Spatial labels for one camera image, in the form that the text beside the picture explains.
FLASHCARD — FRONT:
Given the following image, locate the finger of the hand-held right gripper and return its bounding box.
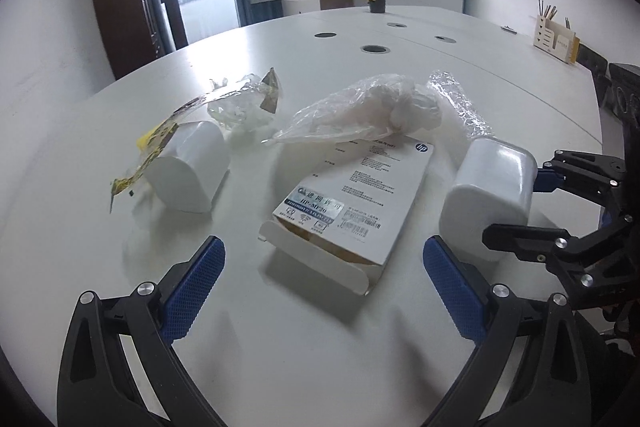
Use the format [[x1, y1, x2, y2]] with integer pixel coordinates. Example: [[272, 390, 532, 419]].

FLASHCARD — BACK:
[[532, 149, 626, 208], [482, 217, 635, 304]]

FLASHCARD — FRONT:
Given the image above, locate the dark wooden cabinet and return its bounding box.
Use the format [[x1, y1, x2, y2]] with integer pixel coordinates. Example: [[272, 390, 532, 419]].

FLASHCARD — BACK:
[[87, 0, 188, 80]]

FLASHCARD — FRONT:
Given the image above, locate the small crumpled clear wrapper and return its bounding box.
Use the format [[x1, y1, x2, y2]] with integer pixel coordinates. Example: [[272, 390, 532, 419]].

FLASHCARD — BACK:
[[206, 74, 281, 148]]

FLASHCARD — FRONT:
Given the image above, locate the white cardboard box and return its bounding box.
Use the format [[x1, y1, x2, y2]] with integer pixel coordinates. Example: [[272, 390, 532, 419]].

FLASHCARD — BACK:
[[258, 138, 435, 296]]

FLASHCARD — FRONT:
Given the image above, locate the white desk organizer with pens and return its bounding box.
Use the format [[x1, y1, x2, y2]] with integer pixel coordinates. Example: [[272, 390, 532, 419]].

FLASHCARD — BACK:
[[530, 0, 580, 65]]

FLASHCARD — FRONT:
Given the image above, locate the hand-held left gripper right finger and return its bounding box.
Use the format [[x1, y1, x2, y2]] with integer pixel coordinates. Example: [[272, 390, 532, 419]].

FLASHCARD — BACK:
[[422, 234, 593, 427]]

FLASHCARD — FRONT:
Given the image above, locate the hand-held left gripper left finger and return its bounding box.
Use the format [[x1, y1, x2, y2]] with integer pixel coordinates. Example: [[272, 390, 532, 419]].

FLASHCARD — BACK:
[[56, 235, 227, 427]]

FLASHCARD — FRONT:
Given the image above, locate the brown triangular wrapper piece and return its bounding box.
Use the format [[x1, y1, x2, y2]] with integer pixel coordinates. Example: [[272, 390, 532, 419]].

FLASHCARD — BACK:
[[259, 68, 283, 114]]

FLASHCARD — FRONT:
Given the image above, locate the yellow printed clear wrapper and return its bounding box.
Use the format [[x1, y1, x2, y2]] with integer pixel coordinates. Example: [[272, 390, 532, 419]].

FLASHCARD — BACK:
[[107, 77, 266, 214]]

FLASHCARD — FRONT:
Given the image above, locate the white plastic cup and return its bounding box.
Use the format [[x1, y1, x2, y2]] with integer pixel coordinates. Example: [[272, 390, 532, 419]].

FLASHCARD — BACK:
[[144, 121, 232, 214], [437, 137, 540, 262]]

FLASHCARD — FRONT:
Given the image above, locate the clear bag with white tissue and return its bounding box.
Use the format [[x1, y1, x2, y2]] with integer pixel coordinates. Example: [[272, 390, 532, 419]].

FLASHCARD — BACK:
[[260, 73, 443, 145]]

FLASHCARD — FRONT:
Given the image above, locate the crinkled clear plastic wrap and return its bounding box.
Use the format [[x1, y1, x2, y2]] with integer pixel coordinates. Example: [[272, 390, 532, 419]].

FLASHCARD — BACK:
[[426, 68, 496, 142]]

